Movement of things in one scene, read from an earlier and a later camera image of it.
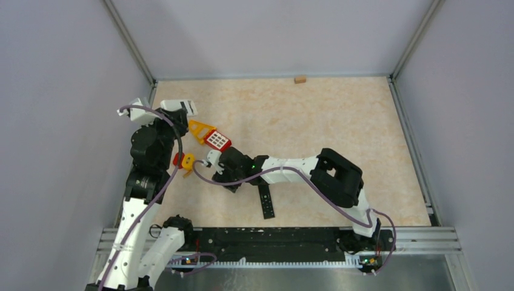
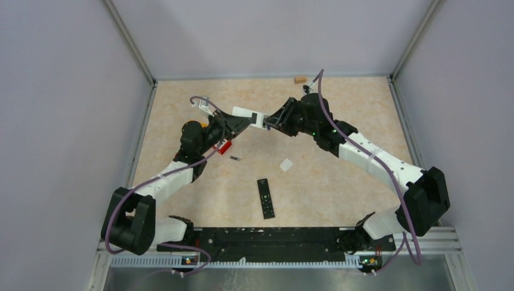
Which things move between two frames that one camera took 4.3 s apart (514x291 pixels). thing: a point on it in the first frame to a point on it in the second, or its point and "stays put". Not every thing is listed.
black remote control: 267,202 stays put
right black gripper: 222,176 to 281,119
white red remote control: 174,105 to 257,117
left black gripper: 179,119 to 234,125
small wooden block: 300,80 stays put
